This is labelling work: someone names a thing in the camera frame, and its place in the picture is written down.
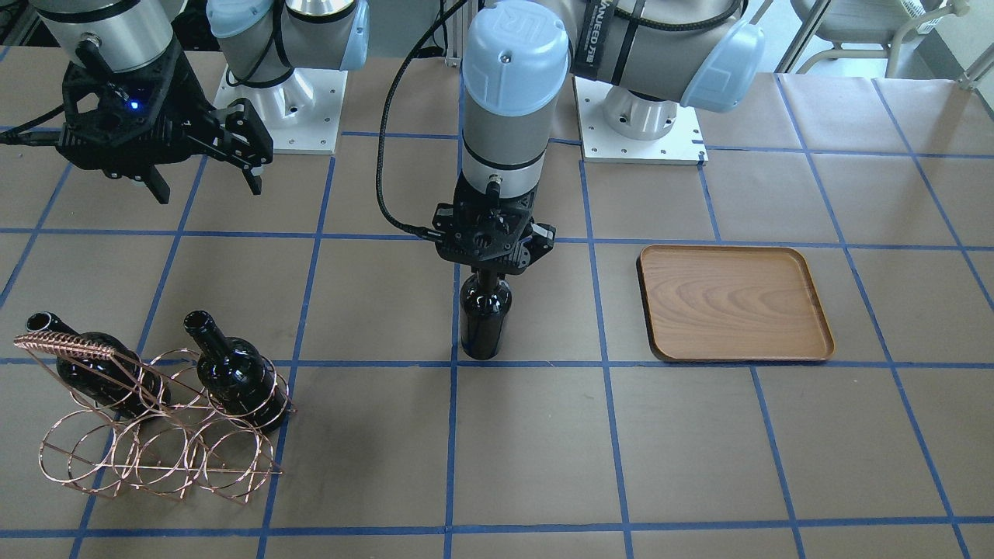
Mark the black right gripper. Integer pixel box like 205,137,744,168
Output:
57,39,274,205

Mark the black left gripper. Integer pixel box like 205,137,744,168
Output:
433,174,556,275

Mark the dark wine bottle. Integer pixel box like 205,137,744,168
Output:
26,311,172,420
459,268,513,360
183,309,289,434

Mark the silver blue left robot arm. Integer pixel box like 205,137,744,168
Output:
432,1,766,275

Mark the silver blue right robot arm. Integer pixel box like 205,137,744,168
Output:
2,1,370,204

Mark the brown wooden tray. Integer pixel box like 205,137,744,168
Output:
637,244,836,363

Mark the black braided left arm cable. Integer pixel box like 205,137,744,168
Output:
376,0,474,236

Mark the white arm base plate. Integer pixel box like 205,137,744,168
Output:
574,77,709,165
214,68,350,155

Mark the copper wire wine rack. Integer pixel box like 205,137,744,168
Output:
14,332,284,505

